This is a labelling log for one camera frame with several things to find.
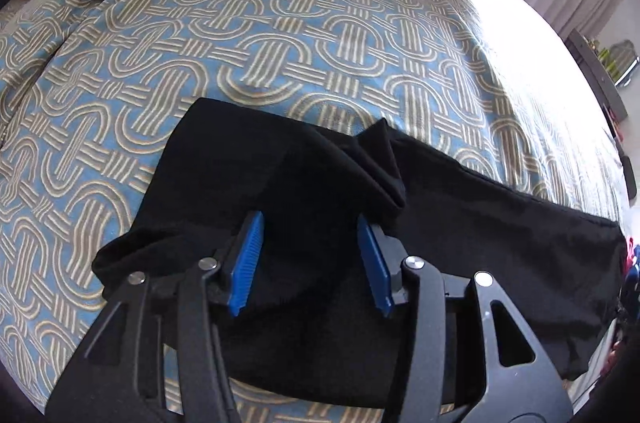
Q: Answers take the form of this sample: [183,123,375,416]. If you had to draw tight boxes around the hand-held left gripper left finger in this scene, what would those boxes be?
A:
[44,210,264,423]

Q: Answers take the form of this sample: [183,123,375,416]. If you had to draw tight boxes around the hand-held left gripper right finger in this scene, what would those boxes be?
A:
[356,215,573,423]

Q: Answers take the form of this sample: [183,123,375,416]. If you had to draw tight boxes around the black pants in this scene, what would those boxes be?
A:
[92,97,628,409]

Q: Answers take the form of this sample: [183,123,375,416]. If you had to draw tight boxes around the blue beige patterned bedspread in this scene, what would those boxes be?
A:
[0,0,631,423]

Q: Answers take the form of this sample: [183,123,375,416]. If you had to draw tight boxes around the pink cloth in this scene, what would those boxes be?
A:
[620,237,640,274]

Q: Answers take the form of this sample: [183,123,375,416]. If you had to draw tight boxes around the blue cloth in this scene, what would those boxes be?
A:
[620,270,640,309]

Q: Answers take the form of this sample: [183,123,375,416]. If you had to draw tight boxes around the dark grey object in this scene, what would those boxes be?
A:
[620,155,637,198]

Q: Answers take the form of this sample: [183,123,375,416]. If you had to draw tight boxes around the green items on shelf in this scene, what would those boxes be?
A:
[590,38,617,78]

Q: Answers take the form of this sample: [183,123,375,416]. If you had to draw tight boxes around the grey scalloped decoration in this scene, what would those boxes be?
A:
[610,39,640,86]

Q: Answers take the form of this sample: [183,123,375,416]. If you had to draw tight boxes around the grey wall shelf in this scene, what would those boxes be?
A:
[565,28,632,124]

